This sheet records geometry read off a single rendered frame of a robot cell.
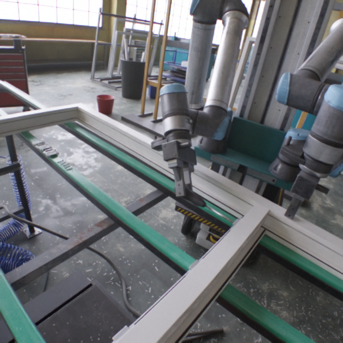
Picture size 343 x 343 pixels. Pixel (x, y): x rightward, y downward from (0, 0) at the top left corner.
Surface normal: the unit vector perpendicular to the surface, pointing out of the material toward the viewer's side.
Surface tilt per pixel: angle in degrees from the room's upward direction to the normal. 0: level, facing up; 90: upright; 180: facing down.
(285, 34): 90
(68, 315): 0
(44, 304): 0
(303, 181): 90
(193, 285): 0
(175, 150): 61
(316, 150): 90
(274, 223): 90
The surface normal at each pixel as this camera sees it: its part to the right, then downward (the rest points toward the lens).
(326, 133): -0.74, 0.25
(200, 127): -0.22, 0.50
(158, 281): 0.15, -0.84
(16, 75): 0.49, 0.51
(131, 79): 0.02, 0.58
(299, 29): -0.48, 0.40
